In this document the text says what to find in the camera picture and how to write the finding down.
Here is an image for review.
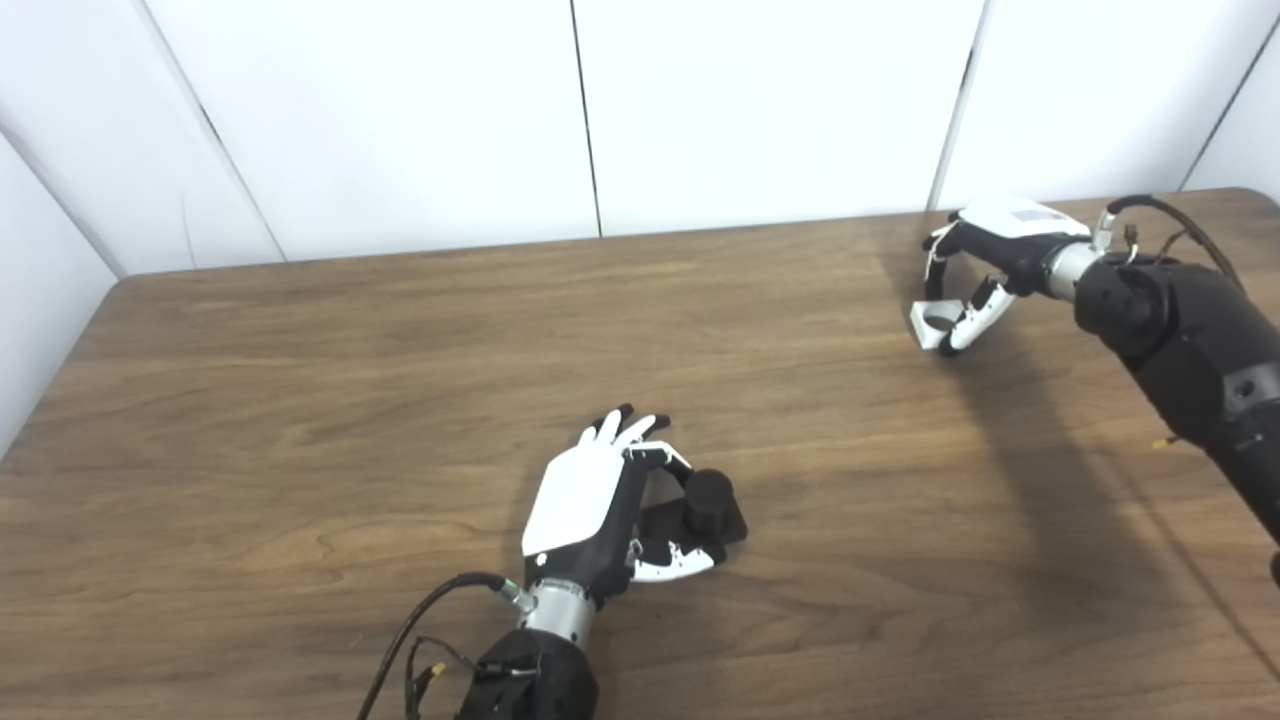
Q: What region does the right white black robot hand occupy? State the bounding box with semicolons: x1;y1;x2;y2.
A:
920;197;1094;358

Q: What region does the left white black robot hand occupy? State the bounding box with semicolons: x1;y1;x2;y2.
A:
522;403;721;606

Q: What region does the black peg with base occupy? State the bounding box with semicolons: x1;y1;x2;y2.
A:
638;468;749;568

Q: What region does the white square piece with hole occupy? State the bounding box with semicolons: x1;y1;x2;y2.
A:
909;299;967;352

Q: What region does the thin right wire yellow connector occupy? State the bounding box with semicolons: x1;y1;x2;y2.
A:
1122;224;1199;267

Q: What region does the thin wire yellow connector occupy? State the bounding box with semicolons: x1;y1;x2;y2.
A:
402;636;481;720
1122;224;1199;267

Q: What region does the thick black left wrist cable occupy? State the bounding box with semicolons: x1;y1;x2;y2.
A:
357;572;533;720

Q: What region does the thin left wire yellow connector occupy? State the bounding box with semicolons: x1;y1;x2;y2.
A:
402;636;481;720

